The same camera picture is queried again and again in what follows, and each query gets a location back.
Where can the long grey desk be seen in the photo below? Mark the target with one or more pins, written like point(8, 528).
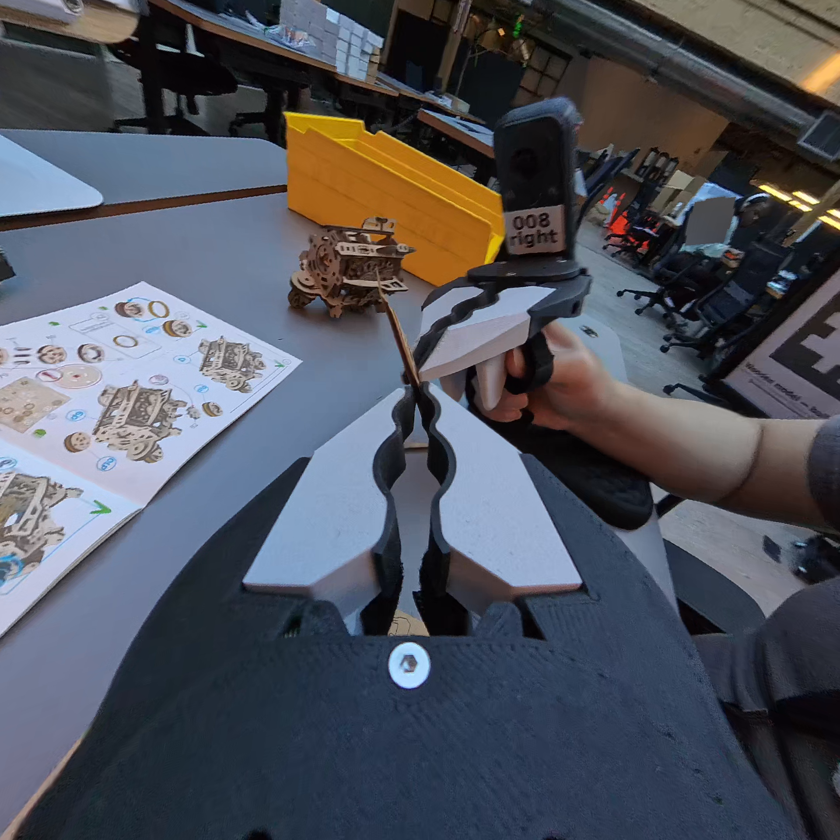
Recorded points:
point(459, 128)

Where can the illustrated instruction booklet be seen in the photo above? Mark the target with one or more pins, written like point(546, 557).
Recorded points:
point(249, 394)

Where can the yellow plastic bin stack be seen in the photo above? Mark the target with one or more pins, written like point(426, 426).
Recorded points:
point(367, 190)

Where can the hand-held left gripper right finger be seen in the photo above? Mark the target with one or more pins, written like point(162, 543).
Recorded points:
point(505, 525)

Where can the stack of white boxes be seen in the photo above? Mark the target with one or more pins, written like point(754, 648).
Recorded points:
point(354, 46)

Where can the assembled wooden model vehicle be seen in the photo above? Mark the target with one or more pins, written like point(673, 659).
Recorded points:
point(334, 269)

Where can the black office chair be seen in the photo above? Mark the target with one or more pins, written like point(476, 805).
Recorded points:
point(735, 308)

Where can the framed tag sign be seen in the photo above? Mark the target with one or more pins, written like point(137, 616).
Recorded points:
point(807, 341)

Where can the person's right forearm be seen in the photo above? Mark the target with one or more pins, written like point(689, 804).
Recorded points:
point(709, 453)

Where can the black chair armrest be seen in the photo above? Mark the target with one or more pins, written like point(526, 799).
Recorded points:
point(590, 479)

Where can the silver laptop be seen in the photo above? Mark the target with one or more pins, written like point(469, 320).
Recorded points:
point(39, 184)

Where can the wooden model part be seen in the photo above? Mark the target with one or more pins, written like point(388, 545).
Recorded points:
point(405, 354)

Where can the person's right hand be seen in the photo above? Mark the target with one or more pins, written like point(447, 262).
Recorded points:
point(577, 387)

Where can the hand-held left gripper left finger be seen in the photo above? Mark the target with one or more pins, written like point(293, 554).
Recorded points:
point(321, 525)

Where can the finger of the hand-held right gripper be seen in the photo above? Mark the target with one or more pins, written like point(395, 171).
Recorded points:
point(485, 341)
point(438, 315)

